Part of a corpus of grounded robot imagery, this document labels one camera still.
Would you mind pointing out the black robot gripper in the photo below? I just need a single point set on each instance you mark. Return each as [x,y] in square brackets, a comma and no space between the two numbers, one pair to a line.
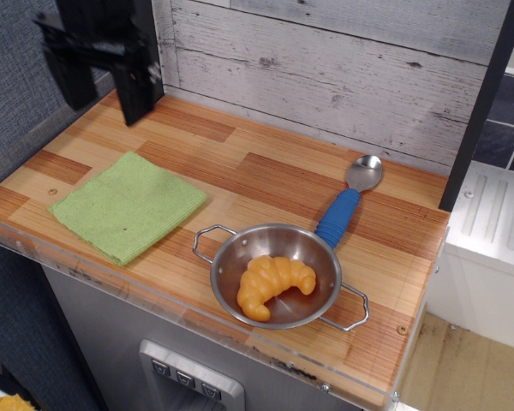
[109,35]

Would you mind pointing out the blue handled metal spoon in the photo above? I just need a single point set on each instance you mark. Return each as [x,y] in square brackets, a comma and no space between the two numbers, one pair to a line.
[364,174]

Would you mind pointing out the green folded cloth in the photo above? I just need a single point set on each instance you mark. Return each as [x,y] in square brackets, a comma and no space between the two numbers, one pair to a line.
[128,208]

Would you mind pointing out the orange plastic croissant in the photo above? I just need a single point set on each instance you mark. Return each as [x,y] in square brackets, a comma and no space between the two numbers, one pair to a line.
[267,277]

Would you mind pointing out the grey toy kitchen cabinet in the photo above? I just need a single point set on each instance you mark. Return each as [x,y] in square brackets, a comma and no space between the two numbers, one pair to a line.
[109,330]

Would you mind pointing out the silver button control panel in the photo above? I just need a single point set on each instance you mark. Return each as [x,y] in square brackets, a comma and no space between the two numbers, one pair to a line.
[179,383]

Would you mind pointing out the yellow toy at corner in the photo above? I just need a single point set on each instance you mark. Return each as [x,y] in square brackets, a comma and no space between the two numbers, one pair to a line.
[15,403]

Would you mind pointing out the white ribbed side cabinet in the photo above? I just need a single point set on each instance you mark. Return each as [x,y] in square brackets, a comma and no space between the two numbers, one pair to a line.
[473,285]

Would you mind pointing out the black left frame post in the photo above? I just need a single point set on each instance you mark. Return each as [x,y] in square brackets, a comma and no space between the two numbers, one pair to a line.
[156,43]

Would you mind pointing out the black frame post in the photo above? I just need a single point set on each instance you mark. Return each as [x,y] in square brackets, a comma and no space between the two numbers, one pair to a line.
[495,71]
[156,43]

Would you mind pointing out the steel two-handled bowl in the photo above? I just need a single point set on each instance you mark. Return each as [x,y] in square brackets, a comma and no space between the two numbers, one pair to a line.
[228,253]

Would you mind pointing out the black right frame post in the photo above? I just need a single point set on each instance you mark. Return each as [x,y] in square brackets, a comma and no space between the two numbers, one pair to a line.
[495,71]

